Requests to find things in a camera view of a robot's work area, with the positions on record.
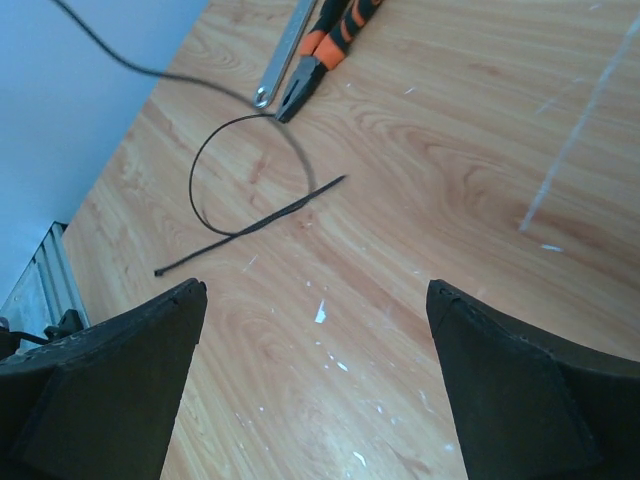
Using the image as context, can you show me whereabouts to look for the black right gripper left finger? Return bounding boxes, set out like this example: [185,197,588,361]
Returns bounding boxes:
[1,279,207,479]

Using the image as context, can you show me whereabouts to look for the silver adjustable wrench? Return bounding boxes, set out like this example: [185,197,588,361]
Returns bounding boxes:
[253,0,316,109]

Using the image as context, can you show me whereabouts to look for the orange black pliers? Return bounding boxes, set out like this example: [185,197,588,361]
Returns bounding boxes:
[275,0,382,123]

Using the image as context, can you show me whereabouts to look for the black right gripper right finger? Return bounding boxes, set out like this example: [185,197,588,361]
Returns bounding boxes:
[426,280,639,479]

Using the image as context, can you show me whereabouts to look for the aluminium frame rail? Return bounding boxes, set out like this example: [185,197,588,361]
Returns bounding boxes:
[1,222,89,339]

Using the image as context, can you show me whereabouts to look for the black zip tie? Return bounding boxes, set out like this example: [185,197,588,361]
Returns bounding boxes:
[153,175,347,277]

